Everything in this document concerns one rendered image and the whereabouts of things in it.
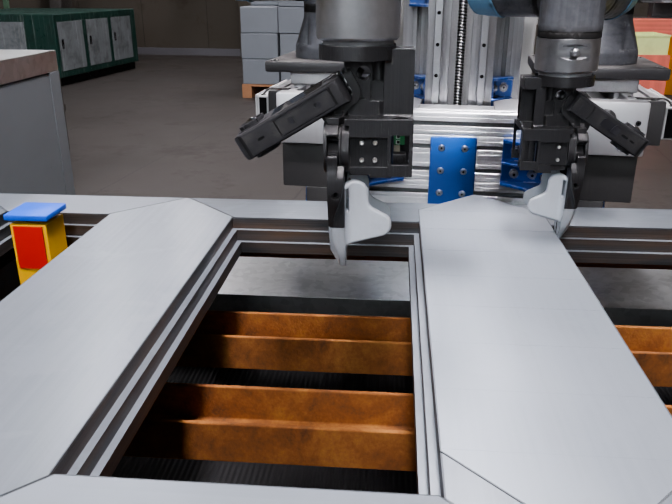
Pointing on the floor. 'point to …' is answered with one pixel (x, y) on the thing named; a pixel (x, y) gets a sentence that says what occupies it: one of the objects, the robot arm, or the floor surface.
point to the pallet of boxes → (267, 41)
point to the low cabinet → (74, 38)
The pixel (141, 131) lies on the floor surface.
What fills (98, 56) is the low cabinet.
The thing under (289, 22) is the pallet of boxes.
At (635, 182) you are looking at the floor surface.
